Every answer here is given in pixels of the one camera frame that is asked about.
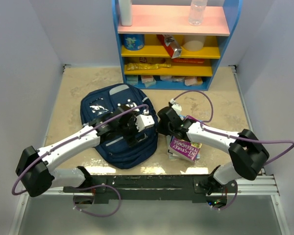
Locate navy blue backpack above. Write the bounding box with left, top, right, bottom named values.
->
left=80, top=84, right=158, bottom=169

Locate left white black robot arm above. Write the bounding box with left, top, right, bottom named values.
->
left=12, top=104, right=154, bottom=197

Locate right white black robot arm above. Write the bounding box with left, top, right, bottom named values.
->
left=157, top=106, right=270, bottom=195

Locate green sponge pack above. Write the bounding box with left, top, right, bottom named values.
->
left=125, top=75, right=139, bottom=86

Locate orange pink sponge pack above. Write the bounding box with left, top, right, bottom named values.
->
left=184, top=76, right=203, bottom=86

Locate yellow snack bag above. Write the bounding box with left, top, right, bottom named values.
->
left=125, top=63, right=172, bottom=71

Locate stack of books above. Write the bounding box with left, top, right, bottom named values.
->
left=166, top=136, right=202, bottom=163

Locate orange flat box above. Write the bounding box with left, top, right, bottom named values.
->
left=171, top=58, right=205, bottom=65

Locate blue shelf unit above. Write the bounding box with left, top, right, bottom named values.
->
left=112, top=0, right=243, bottom=91

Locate red silver snack box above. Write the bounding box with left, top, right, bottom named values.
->
left=156, top=34, right=182, bottom=59

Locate white plastic tub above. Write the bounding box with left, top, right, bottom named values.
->
left=182, top=35, right=206, bottom=51

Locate blue round can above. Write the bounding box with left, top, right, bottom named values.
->
left=123, top=34, right=145, bottom=51

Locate clear plastic water bottle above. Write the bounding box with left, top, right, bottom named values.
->
left=188, top=0, right=208, bottom=26

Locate white cylinder bottle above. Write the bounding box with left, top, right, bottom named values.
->
left=119, top=0, right=133, bottom=26

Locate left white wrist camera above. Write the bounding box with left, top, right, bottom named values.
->
left=135, top=111, right=155, bottom=132

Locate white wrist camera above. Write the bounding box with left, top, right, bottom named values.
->
left=135, top=111, right=155, bottom=132
left=169, top=98, right=182, bottom=115

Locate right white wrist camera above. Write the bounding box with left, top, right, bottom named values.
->
left=169, top=98, right=182, bottom=115

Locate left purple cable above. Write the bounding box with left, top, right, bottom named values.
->
left=11, top=104, right=150, bottom=217

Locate purple cable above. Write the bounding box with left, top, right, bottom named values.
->
left=11, top=104, right=150, bottom=217
left=170, top=90, right=294, bottom=211

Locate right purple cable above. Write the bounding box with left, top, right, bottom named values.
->
left=170, top=90, right=294, bottom=211

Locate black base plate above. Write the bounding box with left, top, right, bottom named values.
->
left=62, top=174, right=238, bottom=205

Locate aluminium frame rail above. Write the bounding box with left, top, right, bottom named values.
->
left=237, top=176, right=279, bottom=196

